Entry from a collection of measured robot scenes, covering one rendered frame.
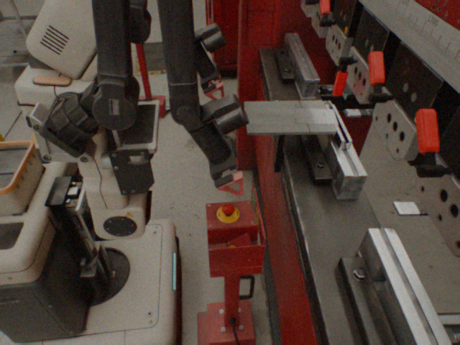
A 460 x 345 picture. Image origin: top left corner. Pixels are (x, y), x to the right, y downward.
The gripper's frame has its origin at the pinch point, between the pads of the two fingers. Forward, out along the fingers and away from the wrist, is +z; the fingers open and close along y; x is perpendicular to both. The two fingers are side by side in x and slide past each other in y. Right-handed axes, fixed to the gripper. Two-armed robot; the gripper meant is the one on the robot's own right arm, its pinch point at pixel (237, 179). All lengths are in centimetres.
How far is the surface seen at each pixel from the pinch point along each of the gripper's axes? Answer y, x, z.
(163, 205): 84, 76, 73
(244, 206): 9.7, 6.3, 21.1
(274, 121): 24.3, -13.3, 6.4
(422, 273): 21, -48, 136
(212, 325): 1, 48, 74
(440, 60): -16.3, -40.0, -20.2
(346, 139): 13.5, -30.0, 15.7
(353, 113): 25.0, -36.1, 17.4
